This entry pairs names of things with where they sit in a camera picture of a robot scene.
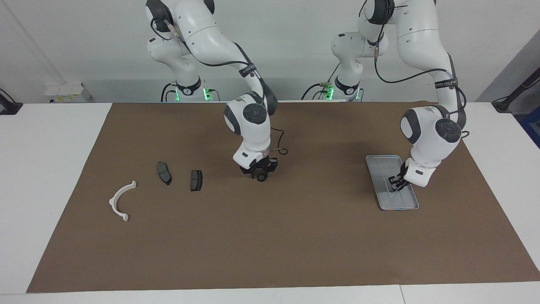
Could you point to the rectangular dark brake pad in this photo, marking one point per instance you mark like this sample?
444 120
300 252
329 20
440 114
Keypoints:
196 180

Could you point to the black angled stand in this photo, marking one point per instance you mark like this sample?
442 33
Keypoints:
504 104

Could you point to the brown table mat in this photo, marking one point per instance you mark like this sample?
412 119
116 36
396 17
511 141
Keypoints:
270 236

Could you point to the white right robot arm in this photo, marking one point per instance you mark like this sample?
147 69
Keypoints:
253 126

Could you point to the white semicircular bracket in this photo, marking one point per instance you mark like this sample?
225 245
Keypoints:
113 202

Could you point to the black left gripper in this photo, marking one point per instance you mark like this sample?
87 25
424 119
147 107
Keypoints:
404 172

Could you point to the black table clamp mount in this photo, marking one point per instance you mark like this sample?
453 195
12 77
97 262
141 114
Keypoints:
10 107

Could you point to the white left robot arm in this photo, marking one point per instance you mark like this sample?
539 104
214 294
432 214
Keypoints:
430 135

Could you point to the tapered dark brake pad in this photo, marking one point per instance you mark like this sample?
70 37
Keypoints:
163 173

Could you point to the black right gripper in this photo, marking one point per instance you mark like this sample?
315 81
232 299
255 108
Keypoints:
270 164

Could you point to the silver metal tray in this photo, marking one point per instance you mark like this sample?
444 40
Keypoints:
379 169

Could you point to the blue crate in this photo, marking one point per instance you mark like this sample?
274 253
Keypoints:
532 126

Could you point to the white wall socket box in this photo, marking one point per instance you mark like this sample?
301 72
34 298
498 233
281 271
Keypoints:
67 92

